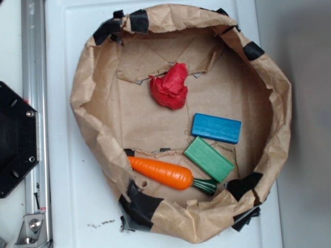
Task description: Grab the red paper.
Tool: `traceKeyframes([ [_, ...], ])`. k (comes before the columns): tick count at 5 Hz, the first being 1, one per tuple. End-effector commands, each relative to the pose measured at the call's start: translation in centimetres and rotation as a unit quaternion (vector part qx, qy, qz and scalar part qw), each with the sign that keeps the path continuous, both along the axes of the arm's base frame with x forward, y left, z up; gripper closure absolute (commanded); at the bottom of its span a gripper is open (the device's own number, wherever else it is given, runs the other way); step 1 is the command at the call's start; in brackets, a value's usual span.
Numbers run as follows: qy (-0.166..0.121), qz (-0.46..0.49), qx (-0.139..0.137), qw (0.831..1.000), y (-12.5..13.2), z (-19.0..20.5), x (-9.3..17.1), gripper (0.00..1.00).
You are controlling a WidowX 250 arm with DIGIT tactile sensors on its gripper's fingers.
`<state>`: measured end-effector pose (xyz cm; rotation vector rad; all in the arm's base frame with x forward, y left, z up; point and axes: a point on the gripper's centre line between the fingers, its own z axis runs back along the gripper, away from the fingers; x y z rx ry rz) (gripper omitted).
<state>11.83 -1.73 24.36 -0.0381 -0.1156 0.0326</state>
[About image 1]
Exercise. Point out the blue wooden block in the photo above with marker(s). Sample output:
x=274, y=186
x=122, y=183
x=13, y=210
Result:
x=216, y=128

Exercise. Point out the brown paper bag bin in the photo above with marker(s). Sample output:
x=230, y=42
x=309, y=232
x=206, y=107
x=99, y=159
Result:
x=229, y=76

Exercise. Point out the green wooden block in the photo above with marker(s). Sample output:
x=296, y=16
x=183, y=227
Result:
x=208, y=159

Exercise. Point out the aluminium extrusion rail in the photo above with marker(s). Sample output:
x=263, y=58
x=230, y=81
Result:
x=37, y=182

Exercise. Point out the white plastic tray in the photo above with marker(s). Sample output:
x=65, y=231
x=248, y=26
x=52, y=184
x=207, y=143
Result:
x=85, y=212

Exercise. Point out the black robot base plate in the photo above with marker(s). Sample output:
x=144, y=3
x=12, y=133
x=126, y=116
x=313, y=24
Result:
x=18, y=139

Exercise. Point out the crumpled red paper ball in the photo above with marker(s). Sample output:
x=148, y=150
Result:
x=170, y=90

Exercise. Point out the metal corner bracket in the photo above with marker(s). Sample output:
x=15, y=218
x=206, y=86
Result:
x=33, y=231

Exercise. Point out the orange plastic toy carrot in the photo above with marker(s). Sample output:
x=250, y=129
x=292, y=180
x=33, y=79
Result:
x=171, y=175

